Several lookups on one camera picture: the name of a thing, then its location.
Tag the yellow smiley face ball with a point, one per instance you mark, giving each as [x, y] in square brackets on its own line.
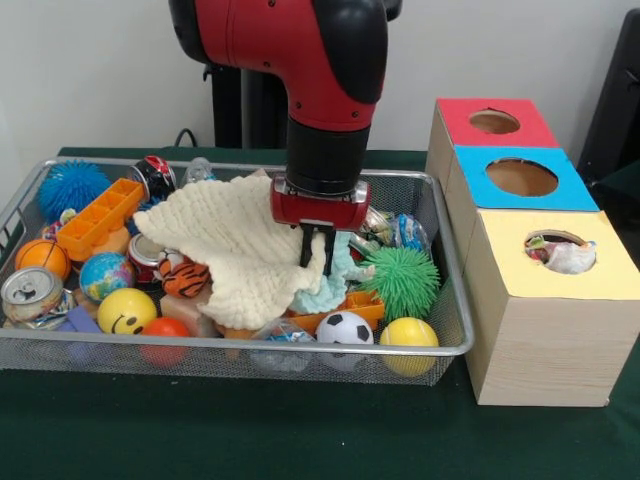
[125, 310]

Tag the wooden box with three holes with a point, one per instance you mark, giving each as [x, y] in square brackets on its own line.
[550, 350]

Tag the long orange plastic brick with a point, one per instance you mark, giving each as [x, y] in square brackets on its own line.
[97, 220]

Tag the orange basketball toy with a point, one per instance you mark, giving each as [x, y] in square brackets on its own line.
[42, 257]

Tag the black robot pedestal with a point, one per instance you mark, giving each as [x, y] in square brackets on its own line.
[227, 110]

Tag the blue globe ball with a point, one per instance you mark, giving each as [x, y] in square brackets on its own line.
[105, 275]

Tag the crushed silver drink can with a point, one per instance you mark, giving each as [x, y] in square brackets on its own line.
[30, 292]

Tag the plain yellow ball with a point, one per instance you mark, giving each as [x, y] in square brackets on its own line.
[409, 337]

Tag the mint waffle cloth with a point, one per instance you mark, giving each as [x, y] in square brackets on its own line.
[320, 295]

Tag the black and red drink can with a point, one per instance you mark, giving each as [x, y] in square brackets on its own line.
[156, 175]

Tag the shallow clear mesh bin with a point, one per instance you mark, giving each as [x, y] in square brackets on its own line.
[200, 360]

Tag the blue spiky rubber ball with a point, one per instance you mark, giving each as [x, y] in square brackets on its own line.
[72, 187]

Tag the black and white soccer ball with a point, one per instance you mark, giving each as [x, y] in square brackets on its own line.
[345, 327]

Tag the black chair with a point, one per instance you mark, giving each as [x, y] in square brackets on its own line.
[615, 100]

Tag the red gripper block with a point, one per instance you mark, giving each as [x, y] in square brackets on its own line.
[320, 210]

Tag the cream waffle cloth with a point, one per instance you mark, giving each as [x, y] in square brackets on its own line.
[225, 240]

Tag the dark green tablecloth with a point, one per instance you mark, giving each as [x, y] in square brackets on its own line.
[622, 200]
[300, 435]

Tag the green spiky rubber ball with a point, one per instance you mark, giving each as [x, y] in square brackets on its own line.
[402, 282]

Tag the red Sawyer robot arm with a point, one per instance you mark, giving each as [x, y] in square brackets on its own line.
[280, 45]

